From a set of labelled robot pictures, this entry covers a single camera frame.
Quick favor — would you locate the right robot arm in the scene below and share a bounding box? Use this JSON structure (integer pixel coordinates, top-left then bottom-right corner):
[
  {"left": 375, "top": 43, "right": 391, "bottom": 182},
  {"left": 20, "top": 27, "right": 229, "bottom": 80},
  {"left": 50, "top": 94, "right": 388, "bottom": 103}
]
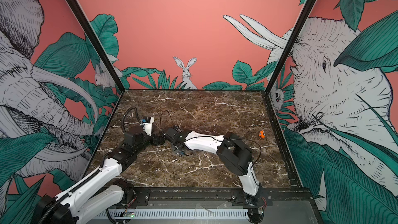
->
[{"left": 164, "top": 127, "right": 260, "bottom": 197}]

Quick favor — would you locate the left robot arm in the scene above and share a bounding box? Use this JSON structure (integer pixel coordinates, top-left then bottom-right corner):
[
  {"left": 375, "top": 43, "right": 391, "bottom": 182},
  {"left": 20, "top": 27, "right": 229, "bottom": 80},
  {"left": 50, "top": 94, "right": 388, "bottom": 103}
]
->
[{"left": 31, "top": 127, "right": 165, "bottom": 224}]

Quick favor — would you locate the orange toy car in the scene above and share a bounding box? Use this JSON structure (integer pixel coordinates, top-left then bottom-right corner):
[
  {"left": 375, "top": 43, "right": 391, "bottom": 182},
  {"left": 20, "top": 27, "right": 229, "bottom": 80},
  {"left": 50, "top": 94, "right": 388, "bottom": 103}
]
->
[{"left": 259, "top": 130, "right": 265, "bottom": 139}]

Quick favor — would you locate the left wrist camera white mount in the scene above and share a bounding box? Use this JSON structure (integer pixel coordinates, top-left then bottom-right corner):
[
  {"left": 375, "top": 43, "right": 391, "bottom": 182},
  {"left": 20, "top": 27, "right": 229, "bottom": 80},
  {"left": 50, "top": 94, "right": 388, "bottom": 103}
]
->
[{"left": 141, "top": 116, "right": 154, "bottom": 136}]

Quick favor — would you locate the white slotted cable duct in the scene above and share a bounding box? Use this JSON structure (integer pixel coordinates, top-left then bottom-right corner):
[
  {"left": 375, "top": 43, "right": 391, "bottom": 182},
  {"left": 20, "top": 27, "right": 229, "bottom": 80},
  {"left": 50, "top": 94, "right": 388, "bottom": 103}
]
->
[{"left": 109, "top": 208, "right": 248, "bottom": 220}]

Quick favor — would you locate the black mounting rail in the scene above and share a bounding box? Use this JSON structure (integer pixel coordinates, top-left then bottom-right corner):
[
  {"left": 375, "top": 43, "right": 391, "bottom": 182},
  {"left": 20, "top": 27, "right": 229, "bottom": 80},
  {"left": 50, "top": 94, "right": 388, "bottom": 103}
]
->
[{"left": 122, "top": 187, "right": 316, "bottom": 207}]

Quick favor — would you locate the left black frame post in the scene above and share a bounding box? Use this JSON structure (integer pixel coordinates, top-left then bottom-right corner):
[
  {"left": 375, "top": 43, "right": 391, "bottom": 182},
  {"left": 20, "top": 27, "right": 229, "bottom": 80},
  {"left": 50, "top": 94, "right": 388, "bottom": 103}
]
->
[{"left": 65, "top": 0, "right": 125, "bottom": 93}]

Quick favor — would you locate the black frame post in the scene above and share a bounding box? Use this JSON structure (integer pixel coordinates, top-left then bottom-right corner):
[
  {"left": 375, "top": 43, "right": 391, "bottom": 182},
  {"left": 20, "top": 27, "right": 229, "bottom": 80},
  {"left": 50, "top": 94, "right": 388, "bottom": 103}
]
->
[
  {"left": 265, "top": 0, "right": 317, "bottom": 94},
  {"left": 65, "top": 0, "right": 125, "bottom": 93}
]

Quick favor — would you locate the right black frame post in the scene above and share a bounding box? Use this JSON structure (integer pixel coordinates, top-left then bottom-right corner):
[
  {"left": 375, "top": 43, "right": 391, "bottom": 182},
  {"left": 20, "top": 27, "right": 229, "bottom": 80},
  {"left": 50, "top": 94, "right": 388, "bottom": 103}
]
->
[{"left": 265, "top": 0, "right": 317, "bottom": 94}]

